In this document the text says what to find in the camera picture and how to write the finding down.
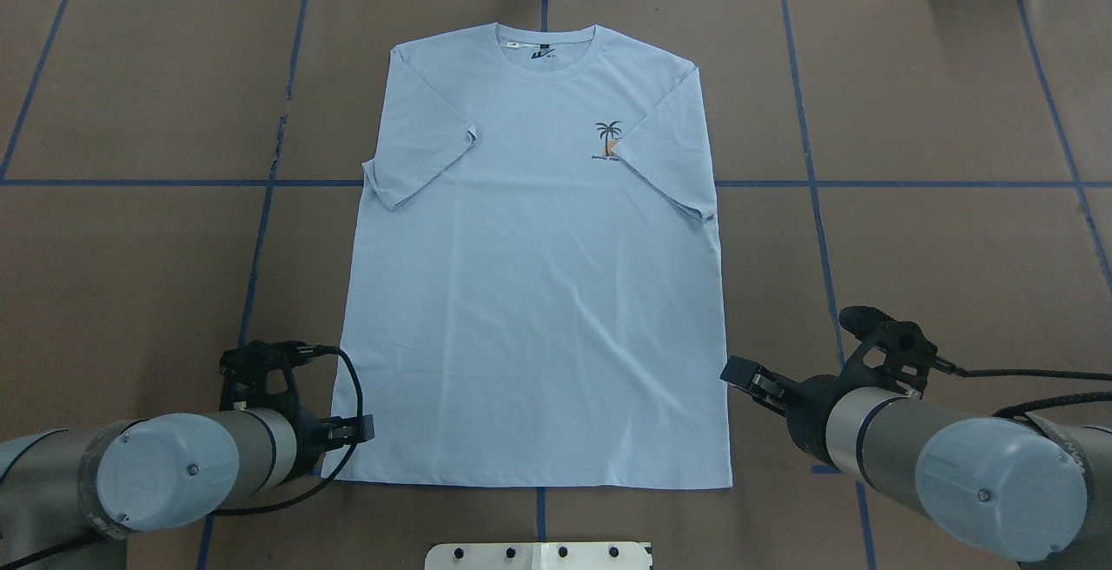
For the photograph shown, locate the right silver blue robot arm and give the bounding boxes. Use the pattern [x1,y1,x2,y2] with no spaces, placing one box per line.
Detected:
[721,356,1111,569]

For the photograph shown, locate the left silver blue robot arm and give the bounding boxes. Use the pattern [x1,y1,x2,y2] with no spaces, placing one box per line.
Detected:
[1,408,374,569]

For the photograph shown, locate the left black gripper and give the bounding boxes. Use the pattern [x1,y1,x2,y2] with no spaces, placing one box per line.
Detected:
[291,412,376,476]

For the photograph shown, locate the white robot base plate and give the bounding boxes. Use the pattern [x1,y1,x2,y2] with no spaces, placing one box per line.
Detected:
[424,540,654,569]

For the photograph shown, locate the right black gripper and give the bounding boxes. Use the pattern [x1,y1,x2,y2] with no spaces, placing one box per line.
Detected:
[719,356,847,467]

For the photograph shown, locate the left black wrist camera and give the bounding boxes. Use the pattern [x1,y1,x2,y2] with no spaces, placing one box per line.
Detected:
[218,341,341,417]

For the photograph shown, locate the light blue t-shirt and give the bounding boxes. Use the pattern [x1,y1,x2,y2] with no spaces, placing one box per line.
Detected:
[325,23,733,490]

